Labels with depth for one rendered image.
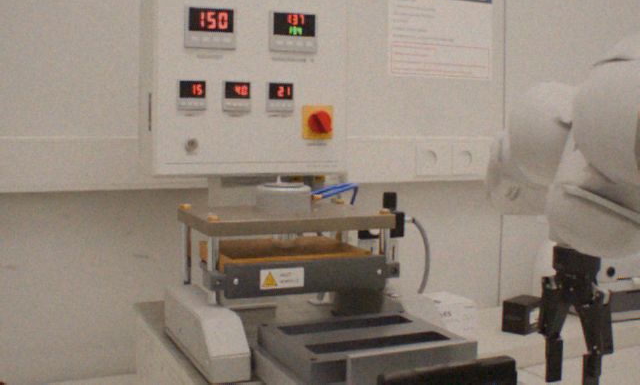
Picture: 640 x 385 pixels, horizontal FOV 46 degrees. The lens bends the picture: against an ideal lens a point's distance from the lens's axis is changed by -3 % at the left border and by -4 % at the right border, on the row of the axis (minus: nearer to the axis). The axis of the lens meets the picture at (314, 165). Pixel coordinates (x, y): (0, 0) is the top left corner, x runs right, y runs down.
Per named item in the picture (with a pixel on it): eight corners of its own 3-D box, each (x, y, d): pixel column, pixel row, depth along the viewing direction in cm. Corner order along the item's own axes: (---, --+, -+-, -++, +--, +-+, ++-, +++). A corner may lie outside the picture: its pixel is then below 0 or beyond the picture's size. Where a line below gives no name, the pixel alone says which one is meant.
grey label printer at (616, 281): (536, 303, 193) (539, 236, 192) (598, 296, 200) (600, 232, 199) (602, 326, 170) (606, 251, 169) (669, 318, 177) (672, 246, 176)
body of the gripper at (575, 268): (540, 243, 122) (538, 301, 122) (577, 251, 114) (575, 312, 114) (576, 240, 125) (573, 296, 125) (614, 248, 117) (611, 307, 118)
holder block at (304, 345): (257, 344, 94) (257, 323, 94) (402, 328, 102) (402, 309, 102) (309, 386, 79) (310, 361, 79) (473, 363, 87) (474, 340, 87)
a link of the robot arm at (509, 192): (608, 96, 86) (614, 154, 114) (448, 95, 93) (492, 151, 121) (605, 192, 84) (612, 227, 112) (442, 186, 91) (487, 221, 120)
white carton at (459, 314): (355, 336, 163) (356, 301, 162) (440, 322, 174) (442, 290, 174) (389, 350, 152) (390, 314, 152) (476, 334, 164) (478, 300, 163)
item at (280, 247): (199, 267, 118) (198, 204, 117) (333, 259, 126) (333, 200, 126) (232, 290, 102) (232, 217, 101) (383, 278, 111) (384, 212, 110)
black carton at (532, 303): (500, 331, 166) (502, 300, 166) (521, 323, 173) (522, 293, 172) (525, 336, 162) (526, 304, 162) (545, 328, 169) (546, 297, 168)
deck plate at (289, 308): (132, 306, 132) (132, 301, 132) (319, 293, 146) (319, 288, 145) (202, 393, 90) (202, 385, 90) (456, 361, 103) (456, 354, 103)
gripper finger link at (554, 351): (549, 341, 123) (546, 340, 124) (547, 383, 124) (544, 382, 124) (563, 339, 124) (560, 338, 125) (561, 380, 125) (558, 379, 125)
